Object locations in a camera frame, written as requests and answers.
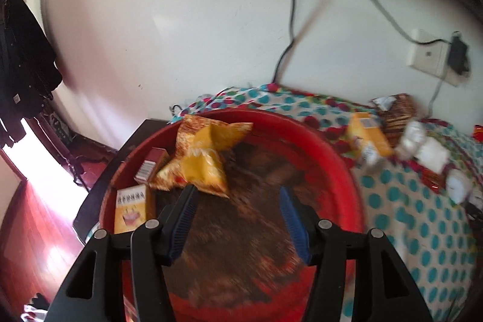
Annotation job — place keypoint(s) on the polka dot cloth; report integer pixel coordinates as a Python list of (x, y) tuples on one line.
[(415, 231)]

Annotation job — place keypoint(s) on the red packet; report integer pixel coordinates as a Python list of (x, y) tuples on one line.
[(478, 134)]

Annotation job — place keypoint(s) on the dark hanging clothing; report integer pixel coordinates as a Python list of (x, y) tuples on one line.
[(22, 61)]

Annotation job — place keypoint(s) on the small red box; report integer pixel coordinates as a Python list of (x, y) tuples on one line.
[(151, 165)]

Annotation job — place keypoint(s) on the yellow and white box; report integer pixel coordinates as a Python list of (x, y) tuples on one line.
[(130, 209)]

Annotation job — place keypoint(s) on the black and white cloth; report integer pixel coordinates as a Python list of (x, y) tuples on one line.
[(37, 301)]

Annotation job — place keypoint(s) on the yellow packet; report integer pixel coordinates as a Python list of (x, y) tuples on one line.
[(368, 135)]

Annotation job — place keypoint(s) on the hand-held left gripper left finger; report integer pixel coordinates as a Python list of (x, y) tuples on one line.
[(185, 217)]

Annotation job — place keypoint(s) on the white towel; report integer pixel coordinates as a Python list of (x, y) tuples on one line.
[(432, 154)]

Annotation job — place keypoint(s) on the clear plastic bag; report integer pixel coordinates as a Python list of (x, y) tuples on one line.
[(411, 137)]

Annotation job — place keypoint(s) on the black charger adapter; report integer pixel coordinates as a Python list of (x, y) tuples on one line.
[(458, 54)]

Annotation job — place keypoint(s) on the black object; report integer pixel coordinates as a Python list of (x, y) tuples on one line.
[(473, 209)]

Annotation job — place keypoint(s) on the red round tray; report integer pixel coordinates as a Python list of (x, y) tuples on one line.
[(260, 190)]

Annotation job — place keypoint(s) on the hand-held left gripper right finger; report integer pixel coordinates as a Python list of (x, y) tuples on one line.
[(298, 228)]

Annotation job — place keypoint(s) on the brown snack bag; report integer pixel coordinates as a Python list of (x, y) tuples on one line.
[(400, 114)]

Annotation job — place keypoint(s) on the black metal stand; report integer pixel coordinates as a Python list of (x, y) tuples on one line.
[(77, 171)]

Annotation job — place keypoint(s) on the small white rolled cloth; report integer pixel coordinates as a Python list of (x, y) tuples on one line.
[(458, 186)]

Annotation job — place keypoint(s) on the white wall outlet plate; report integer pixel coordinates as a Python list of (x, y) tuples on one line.
[(422, 58)]

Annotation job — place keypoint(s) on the yellow crinkled snack bag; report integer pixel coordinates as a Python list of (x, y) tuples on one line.
[(203, 156)]

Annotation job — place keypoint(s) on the white power socket plate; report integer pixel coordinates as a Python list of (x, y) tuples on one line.
[(451, 79)]

